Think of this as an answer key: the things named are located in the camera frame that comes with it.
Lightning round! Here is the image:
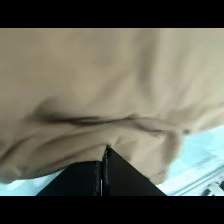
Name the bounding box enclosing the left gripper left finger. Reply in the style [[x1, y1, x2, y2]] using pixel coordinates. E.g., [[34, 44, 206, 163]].
[[35, 160, 103, 197]]

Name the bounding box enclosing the silver frame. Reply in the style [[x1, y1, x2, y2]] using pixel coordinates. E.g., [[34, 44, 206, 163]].
[[173, 167, 224, 197]]

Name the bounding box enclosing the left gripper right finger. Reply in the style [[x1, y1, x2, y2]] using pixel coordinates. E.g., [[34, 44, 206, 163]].
[[101, 145, 167, 197]]

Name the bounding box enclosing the brown garment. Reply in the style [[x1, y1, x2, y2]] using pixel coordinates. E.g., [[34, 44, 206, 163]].
[[0, 28, 224, 185]]

